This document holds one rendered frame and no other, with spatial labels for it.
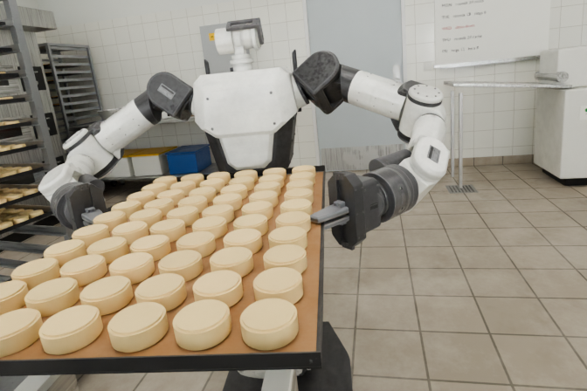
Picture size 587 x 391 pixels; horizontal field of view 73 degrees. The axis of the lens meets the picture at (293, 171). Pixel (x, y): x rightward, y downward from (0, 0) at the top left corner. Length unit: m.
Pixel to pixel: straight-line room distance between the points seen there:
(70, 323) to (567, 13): 4.94
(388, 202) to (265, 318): 0.36
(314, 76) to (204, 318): 0.78
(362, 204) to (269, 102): 0.47
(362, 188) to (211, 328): 0.34
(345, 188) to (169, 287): 0.30
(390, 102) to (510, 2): 3.94
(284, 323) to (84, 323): 0.18
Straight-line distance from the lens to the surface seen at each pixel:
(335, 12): 4.75
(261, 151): 1.04
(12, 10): 1.83
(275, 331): 0.35
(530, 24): 4.91
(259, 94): 1.01
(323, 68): 1.05
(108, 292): 0.46
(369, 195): 0.63
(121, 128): 1.18
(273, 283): 0.41
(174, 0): 5.28
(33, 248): 2.09
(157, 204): 0.73
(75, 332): 0.42
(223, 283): 0.42
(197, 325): 0.37
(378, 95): 1.00
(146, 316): 0.40
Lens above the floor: 1.22
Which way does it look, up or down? 14 degrees down
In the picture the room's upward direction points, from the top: 6 degrees counter-clockwise
